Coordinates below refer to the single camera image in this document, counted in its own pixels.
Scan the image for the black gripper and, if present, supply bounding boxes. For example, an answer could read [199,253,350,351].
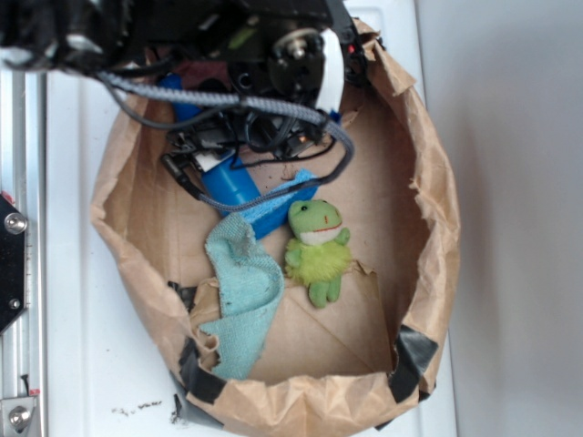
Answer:
[166,110,335,174]

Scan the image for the blue plastic bottle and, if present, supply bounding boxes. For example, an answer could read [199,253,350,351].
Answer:
[158,74,257,215]

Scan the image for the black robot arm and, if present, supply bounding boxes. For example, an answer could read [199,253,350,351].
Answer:
[1,0,366,186]

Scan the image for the blue sponge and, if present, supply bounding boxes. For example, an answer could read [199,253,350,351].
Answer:
[240,186,318,239]

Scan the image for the light teal cloth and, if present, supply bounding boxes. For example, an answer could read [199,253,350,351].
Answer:
[201,213,284,380]

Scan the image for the green frog plush toy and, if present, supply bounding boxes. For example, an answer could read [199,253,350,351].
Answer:
[284,199,352,309]

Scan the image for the brown paper bag bin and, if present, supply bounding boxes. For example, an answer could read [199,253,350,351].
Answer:
[91,19,461,436]

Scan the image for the grey braided cable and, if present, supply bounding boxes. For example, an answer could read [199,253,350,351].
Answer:
[97,70,356,213]

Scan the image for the aluminium frame rail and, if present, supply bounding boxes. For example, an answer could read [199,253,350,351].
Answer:
[1,69,48,436]

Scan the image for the black metal bracket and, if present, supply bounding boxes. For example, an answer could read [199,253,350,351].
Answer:
[0,192,28,334]

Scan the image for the silver corner bracket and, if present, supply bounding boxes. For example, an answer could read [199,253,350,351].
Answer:
[1,396,40,437]

